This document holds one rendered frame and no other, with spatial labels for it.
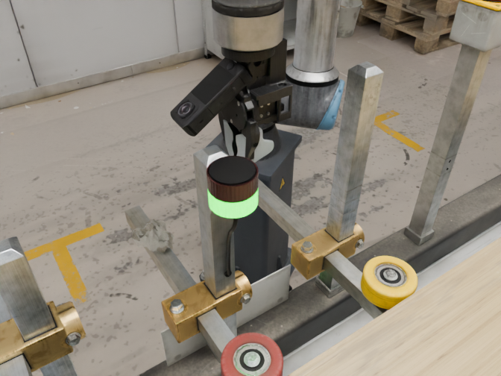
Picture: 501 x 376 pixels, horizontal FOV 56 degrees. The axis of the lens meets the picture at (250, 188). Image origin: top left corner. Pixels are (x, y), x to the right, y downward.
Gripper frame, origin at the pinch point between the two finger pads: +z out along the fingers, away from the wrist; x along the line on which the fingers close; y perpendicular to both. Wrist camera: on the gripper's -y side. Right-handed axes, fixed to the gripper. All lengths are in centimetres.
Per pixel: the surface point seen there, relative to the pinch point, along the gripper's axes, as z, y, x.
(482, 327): 11.4, 16.3, -35.9
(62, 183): 101, -8, 155
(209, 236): 1.7, -10.3, -8.8
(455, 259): 40, 51, -14
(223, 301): 14.5, -9.6, -10.3
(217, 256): 5.2, -9.7, -9.5
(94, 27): 64, 50, 251
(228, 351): 10.5, -14.6, -20.1
